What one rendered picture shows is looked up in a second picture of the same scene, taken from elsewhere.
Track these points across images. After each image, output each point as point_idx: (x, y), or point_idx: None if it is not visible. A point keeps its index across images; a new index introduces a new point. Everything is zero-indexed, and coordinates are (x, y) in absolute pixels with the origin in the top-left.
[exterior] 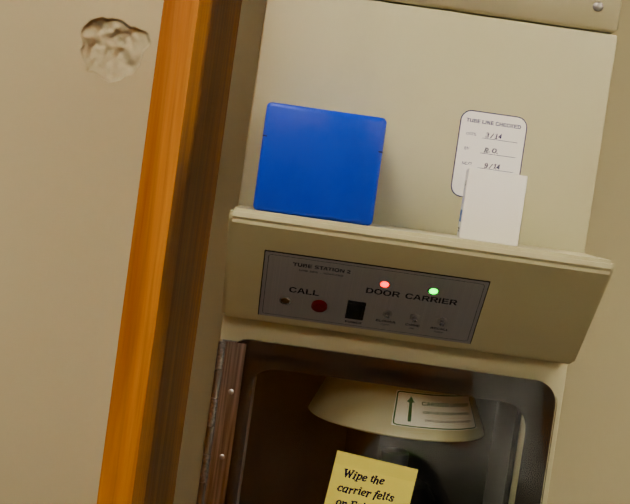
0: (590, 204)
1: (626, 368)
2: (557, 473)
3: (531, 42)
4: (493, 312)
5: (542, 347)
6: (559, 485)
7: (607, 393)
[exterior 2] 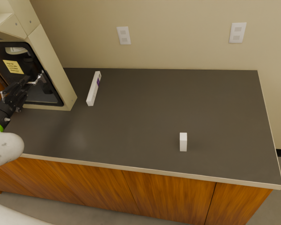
0: (6, 0)
1: (101, 1)
2: (97, 27)
3: None
4: None
5: (14, 38)
6: (99, 29)
7: (100, 7)
